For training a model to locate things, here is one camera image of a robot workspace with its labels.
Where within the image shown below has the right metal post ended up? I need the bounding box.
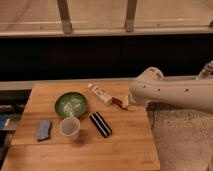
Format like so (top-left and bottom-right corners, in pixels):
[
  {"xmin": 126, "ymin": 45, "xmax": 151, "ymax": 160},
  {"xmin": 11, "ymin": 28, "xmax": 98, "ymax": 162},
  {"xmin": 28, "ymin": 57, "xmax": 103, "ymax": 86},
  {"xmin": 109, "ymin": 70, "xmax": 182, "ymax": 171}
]
[{"xmin": 124, "ymin": 0, "xmax": 137, "ymax": 32}]

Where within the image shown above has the green ceramic bowl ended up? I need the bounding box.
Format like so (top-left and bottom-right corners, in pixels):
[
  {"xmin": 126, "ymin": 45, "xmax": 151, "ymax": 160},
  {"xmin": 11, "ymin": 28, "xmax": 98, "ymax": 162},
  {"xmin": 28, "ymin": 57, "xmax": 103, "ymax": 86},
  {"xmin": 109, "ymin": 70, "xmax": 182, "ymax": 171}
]
[{"xmin": 55, "ymin": 92, "xmax": 88, "ymax": 118}]

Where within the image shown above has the blue sponge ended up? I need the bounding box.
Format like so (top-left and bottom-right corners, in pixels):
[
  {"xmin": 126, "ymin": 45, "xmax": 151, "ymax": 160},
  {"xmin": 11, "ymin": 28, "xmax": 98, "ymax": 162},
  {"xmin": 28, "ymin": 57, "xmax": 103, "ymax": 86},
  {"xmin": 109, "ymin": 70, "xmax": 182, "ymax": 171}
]
[{"xmin": 36, "ymin": 120, "xmax": 52, "ymax": 141}]

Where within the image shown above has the left metal post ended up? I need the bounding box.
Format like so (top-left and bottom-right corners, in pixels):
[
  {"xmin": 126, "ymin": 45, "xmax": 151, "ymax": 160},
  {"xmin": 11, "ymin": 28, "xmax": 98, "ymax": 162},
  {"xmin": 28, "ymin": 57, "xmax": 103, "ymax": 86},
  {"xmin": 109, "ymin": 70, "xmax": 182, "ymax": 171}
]
[{"xmin": 57, "ymin": 0, "xmax": 73, "ymax": 34}]

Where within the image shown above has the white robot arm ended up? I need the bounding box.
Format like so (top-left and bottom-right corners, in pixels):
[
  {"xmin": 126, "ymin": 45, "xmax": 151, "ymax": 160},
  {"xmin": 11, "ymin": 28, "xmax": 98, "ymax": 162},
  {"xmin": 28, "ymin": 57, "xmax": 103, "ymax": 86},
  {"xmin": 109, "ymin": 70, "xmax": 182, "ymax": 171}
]
[{"xmin": 128, "ymin": 60, "xmax": 213, "ymax": 114}]

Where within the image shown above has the translucent plastic cup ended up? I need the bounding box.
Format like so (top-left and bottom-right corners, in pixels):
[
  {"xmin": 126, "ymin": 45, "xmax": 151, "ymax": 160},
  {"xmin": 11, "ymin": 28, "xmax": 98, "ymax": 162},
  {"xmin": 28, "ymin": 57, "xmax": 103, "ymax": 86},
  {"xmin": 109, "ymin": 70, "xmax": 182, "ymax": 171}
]
[{"xmin": 59, "ymin": 117, "xmax": 80, "ymax": 141}]

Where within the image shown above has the black white striped box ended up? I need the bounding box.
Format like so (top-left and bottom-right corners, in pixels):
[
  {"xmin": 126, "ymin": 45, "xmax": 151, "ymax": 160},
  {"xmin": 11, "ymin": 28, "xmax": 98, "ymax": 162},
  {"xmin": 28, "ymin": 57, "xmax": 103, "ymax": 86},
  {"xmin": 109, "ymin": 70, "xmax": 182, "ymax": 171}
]
[{"xmin": 89, "ymin": 112, "xmax": 112, "ymax": 138}]

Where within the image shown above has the white tube bottle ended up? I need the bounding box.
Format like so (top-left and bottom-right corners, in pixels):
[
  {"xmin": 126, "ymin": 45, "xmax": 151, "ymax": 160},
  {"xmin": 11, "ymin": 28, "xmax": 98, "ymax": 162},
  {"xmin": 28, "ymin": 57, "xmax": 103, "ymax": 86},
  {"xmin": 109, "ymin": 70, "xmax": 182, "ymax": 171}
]
[{"xmin": 88, "ymin": 83, "xmax": 112, "ymax": 106}]

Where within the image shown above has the metal post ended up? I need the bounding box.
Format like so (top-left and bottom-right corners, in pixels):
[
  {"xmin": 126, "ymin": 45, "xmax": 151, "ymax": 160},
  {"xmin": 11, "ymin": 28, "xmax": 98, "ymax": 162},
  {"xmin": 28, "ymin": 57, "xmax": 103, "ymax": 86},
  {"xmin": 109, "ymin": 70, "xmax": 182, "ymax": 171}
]
[
  {"xmin": 124, "ymin": 0, "xmax": 137, "ymax": 32},
  {"xmin": 57, "ymin": 0, "xmax": 73, "ymax": 34}
]

